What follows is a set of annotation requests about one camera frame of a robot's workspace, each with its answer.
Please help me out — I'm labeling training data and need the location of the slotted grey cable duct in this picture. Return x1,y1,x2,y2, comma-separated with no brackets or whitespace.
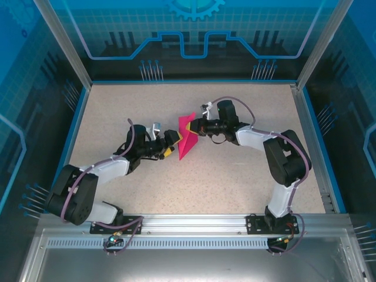
46,238,343,250

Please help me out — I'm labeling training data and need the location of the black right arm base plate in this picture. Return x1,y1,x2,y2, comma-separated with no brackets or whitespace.
246,214,300,235

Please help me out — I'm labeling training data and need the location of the blue table border frame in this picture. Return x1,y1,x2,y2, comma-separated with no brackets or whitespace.
48,78,348,214

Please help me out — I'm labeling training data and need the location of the aluminium frame post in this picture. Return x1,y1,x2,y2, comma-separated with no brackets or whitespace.
32,0,93,89
295,0,355,90

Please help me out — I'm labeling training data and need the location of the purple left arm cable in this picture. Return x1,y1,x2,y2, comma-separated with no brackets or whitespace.
60,118,145,257

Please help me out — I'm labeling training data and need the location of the cable connector with green light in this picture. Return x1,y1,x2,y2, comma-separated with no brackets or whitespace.
106,231,123,247
274,234,294,245

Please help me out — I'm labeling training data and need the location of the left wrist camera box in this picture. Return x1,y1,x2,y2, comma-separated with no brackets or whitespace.
147,121,162,142

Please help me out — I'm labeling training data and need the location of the aluminium mounting rail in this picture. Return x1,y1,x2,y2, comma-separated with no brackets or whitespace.
39,213,352,236

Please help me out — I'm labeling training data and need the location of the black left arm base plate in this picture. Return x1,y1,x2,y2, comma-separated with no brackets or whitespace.
89,215,144,235

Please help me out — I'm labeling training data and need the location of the pink paper sheet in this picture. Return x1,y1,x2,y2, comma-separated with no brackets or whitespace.
177,112,200,161

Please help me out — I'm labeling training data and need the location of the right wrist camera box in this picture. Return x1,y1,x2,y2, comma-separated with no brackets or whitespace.
200,101,214,120

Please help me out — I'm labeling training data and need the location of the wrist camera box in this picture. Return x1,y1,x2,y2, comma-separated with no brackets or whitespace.
200,101,214,120
147,121,162,142

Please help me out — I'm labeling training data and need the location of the aluminium side rail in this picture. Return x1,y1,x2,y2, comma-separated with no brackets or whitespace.
289,83,337,214

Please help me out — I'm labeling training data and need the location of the grey metal tray panel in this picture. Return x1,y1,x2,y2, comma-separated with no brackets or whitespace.
17,228,370,282

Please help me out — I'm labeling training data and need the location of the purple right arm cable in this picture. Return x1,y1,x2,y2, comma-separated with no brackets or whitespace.
211,96,312,255

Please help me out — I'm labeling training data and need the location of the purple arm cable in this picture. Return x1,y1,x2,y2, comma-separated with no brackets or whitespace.
211,96,312,255
60,118,145,257

